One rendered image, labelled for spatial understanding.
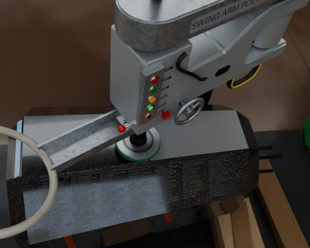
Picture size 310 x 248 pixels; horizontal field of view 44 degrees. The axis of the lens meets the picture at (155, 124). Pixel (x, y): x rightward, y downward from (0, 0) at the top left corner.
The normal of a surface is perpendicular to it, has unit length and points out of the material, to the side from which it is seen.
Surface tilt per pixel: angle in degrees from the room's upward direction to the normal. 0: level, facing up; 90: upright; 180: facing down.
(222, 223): 0
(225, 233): 0
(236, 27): 40
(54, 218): 45
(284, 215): 0
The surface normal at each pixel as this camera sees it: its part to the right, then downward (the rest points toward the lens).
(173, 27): 0.58, 0.70
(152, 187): 0.22, 0.17
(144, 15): 0.11, -0.57
